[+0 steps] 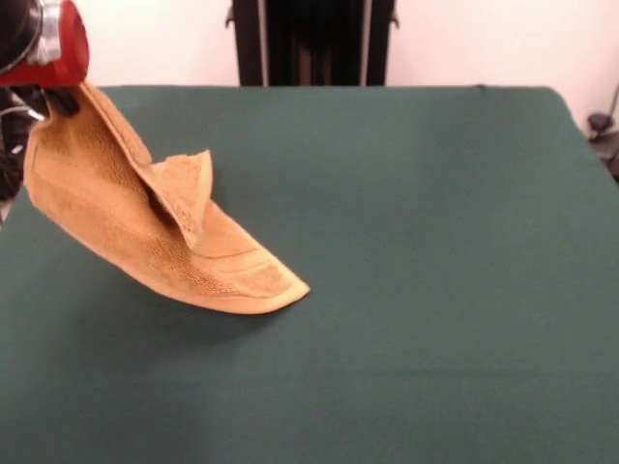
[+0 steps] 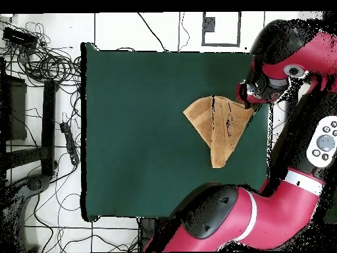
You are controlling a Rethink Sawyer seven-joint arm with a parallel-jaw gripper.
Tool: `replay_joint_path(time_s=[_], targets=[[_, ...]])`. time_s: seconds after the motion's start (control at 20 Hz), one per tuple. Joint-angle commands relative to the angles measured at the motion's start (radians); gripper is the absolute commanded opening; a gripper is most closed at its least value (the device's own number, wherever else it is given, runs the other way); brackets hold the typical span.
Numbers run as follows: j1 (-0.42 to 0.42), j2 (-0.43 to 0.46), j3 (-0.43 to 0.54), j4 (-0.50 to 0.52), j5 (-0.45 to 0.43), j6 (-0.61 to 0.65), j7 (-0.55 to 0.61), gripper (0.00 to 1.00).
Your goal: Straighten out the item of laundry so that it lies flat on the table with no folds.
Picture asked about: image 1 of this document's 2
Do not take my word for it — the tan terry towel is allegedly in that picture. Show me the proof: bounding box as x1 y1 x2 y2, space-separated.
22 79 311 316

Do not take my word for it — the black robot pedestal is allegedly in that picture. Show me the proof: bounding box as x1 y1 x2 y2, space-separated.
222 0 401 88

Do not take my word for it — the dark green table cloth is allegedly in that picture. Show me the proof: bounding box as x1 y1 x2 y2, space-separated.
0 84 619 464

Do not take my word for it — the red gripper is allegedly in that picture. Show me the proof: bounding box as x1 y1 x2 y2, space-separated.
0 0 92 118

